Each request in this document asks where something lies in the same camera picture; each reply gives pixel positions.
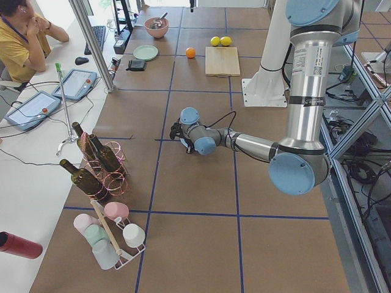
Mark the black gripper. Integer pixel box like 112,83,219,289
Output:
169,121,195,154

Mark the light blue plate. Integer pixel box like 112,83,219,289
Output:
180,138,192,148

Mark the orange fruit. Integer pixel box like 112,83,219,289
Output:
185,47,196,59

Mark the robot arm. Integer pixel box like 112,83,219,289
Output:
170,1,362,195

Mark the mint green plate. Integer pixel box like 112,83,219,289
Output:
133,45,159,61

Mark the wooden cutting board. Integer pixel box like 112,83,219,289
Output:
205,47,241,76

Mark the black folded cloth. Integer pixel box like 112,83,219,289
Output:
126,59,147,71

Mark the white cup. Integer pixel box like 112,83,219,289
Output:
123,223,145,248

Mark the yellow lemon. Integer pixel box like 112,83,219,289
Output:
220,36,232,46
210,36,221,47

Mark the dark glass wine bottle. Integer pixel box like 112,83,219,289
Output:
59,159,109,202

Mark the green tipped reach stick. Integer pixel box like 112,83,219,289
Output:
55,62,77,156

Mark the pink bowl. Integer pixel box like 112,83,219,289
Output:
144,17,169,38

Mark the mint green cup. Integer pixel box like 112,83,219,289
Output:
83,224,110,247

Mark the metal scoop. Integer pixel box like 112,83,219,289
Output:
150,12,168,29

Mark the teach pendant tablet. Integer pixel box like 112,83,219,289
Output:
59,68,97,101
5,91,60,131

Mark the pale pink cup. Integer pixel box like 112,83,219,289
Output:
73,214,101,236

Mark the grey cup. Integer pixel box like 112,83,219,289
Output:
92,239,120,270

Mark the black computer mouse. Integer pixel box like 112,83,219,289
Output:
75,57,89,65

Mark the black keyboard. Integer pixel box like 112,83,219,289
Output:
84,25,107,56

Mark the seated person yellow shirt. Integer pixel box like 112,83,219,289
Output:
1,1,69,84

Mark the red cylinder bottle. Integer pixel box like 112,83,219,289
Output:
1,231,43,259

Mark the copper wire bottle rack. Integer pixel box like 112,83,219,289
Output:
78,132,130,199

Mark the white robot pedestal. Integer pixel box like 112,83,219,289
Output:
242,0,291,107

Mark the wooden rack handle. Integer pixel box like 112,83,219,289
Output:
90,200,122,256

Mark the white wire cup rack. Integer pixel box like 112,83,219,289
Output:
111,217,146,270

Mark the aluminium frame post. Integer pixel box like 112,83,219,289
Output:
69,0,115,93

